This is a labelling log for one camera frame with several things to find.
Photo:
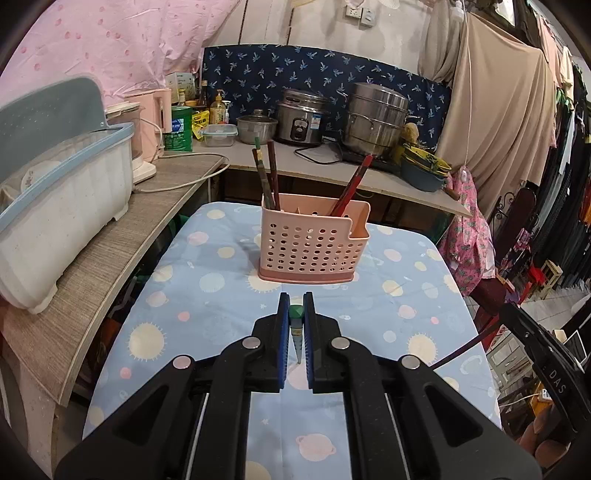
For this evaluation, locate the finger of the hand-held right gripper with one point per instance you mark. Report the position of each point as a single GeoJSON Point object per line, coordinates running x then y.
{"type": "Point", "coordinates": [531, 337]}

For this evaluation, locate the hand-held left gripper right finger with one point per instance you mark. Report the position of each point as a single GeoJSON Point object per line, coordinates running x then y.
{"type": "Point", "coordinates": [308, 332]}

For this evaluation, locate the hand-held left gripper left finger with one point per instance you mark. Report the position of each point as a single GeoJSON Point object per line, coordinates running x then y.
{"type": "Point", "coordinates": [282, 332]}

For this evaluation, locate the green chopstick gold band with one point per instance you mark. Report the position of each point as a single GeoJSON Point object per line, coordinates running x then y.
{"type": "Point", "coordinates": [296, 318]}

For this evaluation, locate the brown chopstick gold band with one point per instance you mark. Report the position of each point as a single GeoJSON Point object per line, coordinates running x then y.
{"type": "Point", "coordinates": [466, 348]}

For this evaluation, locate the pink perforated utensil basket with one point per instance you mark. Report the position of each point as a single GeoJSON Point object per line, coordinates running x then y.
{"type": "Point", "coordinates": [304, 244]}

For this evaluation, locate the dark red chopstick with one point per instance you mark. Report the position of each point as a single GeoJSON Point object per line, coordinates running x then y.
{"type": "Point", "coordinates": [344, 198]}

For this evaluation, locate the long brown chopstick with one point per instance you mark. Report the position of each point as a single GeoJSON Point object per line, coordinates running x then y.
{"type": "Point", "coordinates": [273, 170]}

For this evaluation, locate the bright red chopstick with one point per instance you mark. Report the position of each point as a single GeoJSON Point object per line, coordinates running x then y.
{"type": "Point", "coordinates": [362, 173]}

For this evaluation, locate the dark brown chopstick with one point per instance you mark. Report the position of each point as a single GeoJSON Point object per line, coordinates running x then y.
{"type": "Point", "coordinates": [255, 161]}

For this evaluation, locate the person's right hand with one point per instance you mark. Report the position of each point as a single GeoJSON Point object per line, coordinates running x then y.
{"type": "Point", "coordinates": [540, 438]}

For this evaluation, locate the pink floral cloth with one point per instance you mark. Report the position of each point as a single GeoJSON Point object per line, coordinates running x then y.
{"type": "Point", "coordinates": [468, 230]}

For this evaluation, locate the hanging dark clothes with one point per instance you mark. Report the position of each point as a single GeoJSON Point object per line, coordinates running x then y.
{"type": "Point", "coordinates": [558, 184]}

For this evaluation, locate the black cooktop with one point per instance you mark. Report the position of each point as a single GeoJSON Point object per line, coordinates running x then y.
{"type": "Point", "coordinates": [369, 162]}

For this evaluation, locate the grey wooden counter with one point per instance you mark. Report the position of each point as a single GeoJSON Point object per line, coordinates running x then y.
{"type": "Point", "coordinates": [106, 258]}

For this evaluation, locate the stack of blue bowls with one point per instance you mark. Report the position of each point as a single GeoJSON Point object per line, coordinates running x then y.
{"type": "Point", "coordinates": [422, 173]}

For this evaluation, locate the small steel pot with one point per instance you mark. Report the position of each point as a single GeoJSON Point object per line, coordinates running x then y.
{"type": "Point", "coordinates": [257, 129]}

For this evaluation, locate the clear food container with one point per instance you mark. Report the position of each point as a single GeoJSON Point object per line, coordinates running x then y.
{"type": "Point", "coordinates": [220, 135]}

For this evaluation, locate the steel rice cooker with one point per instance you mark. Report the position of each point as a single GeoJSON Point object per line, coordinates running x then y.
{"type": "Point", "coordinates": [302, 117]}

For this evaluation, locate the yellow packet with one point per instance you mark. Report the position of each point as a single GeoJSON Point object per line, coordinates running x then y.
{"type": "Point", "coordinates": [201, 125]}

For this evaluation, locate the steel steamer pot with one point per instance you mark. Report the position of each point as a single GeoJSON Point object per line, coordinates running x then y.
{"type": "Point", "coordinates": [376, 120]}

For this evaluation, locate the green canister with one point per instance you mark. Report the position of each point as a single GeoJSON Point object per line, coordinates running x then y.
{"type": "Point", "coordinates": [181, 131]}

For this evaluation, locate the yellow soap bottle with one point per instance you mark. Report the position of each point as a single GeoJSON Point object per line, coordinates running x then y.
{"type": "Point", "coordinates": [219, 108]}

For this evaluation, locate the beige curtain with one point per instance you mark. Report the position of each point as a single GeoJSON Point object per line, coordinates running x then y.
{"type": "Point", "coordinates": [498, 106]}

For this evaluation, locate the white food steamer appliance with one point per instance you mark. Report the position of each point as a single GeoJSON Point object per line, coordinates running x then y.
{"type": "Point", "coordinates": [138, 147]}

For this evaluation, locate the pink electric kettle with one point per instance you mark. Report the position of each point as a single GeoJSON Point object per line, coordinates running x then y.
{"type": "Point", "coordinates": [154, 120]}

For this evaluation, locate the white dish rack blue lid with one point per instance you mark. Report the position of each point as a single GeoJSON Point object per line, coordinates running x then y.
{"type": "Point", "coordinates": [60, 207]}

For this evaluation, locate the navy printed cloth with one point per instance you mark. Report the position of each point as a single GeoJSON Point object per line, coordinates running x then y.
{"type": "Point", "coordinates": [258, 69]}

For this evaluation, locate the white cardboard box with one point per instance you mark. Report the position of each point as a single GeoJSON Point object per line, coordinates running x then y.
{"type": "Point", "coordinates": [181, 86]}

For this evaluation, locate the pink dotted sheet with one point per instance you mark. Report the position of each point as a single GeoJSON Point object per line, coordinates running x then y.
{"type": "Point", "coordinates": [115, 46]}

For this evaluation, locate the white wall sockets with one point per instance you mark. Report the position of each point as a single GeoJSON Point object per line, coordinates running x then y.
{"type": "Point", "coordinates": [361, 14]}

